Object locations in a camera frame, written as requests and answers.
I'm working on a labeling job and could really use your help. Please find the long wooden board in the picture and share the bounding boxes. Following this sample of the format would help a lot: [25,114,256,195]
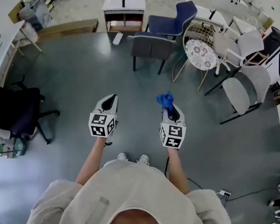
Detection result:
[36,10,100,51]

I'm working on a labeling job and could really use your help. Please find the grey chair with black frame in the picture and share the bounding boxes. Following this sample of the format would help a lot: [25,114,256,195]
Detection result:
[200,58,274,131]

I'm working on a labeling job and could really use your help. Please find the white cabinet with wooden shelves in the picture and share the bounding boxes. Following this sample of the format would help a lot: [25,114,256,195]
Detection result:
[99,0,147,37]

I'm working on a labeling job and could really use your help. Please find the brown cardboard panel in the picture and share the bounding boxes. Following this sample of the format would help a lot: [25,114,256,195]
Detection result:
[6,0,26,25]

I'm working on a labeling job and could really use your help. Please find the white table with black post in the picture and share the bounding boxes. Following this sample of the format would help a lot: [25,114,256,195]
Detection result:
[191,5,231,31]

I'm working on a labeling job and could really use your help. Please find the small white power strip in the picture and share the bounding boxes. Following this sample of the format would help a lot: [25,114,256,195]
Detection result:
[218,190,232,199]

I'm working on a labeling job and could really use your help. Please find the long white power strip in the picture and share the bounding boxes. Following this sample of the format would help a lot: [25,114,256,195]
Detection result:
[112,31,124,46]

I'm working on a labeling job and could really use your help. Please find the floral round cushion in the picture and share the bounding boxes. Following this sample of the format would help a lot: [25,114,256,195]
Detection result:
[182,38,221,73]

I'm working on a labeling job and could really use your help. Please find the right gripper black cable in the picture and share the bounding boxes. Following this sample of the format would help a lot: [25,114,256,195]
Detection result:
[163,155,171,178]

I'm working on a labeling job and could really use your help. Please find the black office chair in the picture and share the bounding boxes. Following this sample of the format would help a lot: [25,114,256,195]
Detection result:
[0,72,66,147]

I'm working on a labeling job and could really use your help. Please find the gold wire chair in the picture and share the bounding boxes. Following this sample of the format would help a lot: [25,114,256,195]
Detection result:
[169,18,232,95]

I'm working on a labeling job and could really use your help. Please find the white swivel armchair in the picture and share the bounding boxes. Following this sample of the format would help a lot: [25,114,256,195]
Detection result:
[207,23,268,85]

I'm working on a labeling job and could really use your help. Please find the person's left forearm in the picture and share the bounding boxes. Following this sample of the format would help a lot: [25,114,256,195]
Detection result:
[75,133,108,188]

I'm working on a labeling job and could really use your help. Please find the grey marbled panel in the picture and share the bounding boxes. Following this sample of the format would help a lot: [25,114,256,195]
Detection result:
[16,0,55,33]

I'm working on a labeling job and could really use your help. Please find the blue cloth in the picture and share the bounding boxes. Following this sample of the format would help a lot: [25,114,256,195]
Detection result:
[155,89,177,116]

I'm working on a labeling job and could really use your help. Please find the white desk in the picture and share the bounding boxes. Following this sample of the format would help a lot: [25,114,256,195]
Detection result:
[0,17,48,91]

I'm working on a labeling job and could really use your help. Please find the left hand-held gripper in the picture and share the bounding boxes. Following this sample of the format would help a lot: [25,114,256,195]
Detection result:
[87,90,121,140]

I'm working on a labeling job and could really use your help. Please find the person's right forearm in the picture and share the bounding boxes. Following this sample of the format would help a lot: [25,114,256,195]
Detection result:
[161,146,197,195]

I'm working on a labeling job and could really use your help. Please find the small white table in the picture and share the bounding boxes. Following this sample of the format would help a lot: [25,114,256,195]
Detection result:
[227,15,259,35]

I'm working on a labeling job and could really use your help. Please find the person's right white shoe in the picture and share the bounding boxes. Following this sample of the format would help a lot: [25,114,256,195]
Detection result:
[136,153,151,166]

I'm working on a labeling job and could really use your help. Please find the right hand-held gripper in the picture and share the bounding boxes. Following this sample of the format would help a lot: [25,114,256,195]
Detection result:
[157,103,190,150]

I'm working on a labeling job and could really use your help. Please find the navy shell chair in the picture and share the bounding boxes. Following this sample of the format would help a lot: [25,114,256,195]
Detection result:
[144,0,199,44]

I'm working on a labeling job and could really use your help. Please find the black floor cable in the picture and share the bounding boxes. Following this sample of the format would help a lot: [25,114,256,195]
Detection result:
[184,173,280,209]

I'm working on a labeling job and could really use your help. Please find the person's beige sweatshirt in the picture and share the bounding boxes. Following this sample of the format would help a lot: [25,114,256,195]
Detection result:
[26,147,244,224]

